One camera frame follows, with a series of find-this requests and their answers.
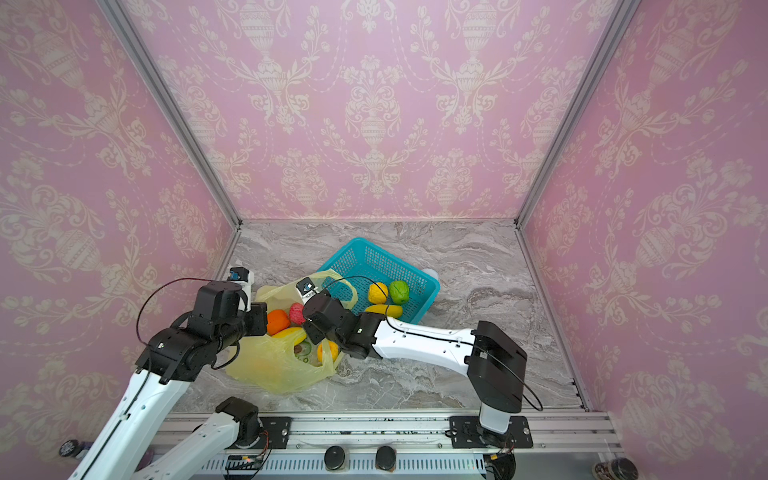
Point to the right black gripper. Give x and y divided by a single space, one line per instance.
315 313

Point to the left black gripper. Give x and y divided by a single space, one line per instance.
259 310

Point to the red fruit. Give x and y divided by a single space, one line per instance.
296 315

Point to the orange yellow fruit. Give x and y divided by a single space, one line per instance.
327 346

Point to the yellow mango fruit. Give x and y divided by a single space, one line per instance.
296 335
394 311

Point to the orange star fruit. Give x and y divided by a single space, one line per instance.
277 321

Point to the yellow lemon fruit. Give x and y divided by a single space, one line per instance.
378 293

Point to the teal plastic basket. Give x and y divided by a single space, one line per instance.
360 260

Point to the yellow plastic bag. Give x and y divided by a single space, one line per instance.
277 366

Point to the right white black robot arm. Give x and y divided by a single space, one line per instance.
493 362

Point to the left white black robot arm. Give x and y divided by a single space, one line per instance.
171 361

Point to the white yellow tin can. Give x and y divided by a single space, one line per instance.
432 273

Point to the left black round knob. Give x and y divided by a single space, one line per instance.
335 458

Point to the black round knob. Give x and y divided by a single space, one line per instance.
335 458
386 458

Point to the right black round knob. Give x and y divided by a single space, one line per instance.
386 458

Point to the purple plastic bottle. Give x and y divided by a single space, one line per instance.
74 449

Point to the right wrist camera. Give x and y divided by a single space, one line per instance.
306 289

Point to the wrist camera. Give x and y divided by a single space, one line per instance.
306 289
243 277

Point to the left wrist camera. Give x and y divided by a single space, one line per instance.
243 277

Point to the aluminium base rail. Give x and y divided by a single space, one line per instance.
430 444

